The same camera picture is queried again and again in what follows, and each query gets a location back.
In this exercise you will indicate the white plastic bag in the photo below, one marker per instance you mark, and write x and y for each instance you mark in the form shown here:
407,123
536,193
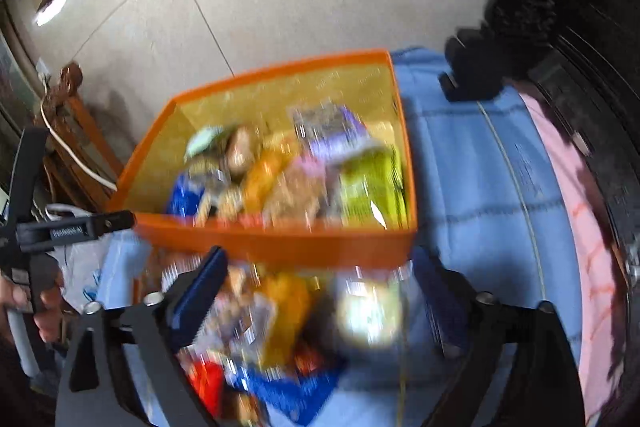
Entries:
80,262

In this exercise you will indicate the pink snack packet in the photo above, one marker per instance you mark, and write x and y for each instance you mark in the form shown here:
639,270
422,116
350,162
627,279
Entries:
300,187

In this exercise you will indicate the small bread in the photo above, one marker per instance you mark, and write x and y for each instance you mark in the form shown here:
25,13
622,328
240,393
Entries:
367,314

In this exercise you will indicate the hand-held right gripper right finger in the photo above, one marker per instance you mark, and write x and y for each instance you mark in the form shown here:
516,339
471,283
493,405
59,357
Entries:
435,297

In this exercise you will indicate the wooden chair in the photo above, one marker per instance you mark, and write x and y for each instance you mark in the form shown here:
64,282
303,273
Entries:
80,122

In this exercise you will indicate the blue striped tablecloth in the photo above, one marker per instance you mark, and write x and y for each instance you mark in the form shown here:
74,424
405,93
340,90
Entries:
475,182

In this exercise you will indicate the lime green snack packet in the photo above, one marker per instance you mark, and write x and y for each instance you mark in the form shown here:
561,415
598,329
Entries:
370,192

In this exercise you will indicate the purple snack packet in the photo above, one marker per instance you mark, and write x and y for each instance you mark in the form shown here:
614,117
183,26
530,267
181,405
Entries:
330,132

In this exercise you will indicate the person's left hand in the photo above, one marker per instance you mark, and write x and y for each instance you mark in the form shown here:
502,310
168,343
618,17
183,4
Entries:
47,302

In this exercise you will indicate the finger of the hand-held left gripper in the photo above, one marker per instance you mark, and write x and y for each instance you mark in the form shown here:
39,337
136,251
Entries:
100,224

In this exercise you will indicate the blue snack packet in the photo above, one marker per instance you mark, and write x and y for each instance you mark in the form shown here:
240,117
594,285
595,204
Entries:
295,392
185,197

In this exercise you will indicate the yellow snack packet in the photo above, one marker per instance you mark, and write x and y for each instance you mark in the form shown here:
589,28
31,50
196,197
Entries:
287,317

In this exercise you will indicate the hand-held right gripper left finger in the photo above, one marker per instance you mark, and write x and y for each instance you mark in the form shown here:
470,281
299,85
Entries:
205,287

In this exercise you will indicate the pink cloth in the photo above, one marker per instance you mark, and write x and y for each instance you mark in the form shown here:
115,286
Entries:
595,257

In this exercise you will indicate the black clamp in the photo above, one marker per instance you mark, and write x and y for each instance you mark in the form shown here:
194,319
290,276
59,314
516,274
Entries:
470,67

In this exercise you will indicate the pale green snack packet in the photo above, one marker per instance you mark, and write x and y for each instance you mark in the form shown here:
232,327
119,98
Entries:
205,142

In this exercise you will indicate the clear packet of nuts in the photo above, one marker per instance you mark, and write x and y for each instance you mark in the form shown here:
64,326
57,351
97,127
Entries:
240,302

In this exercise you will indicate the orange snack packet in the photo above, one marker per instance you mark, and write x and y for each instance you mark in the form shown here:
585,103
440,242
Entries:
262,182

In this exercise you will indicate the orange cardboard box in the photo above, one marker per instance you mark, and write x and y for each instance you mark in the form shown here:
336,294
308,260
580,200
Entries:
280,247

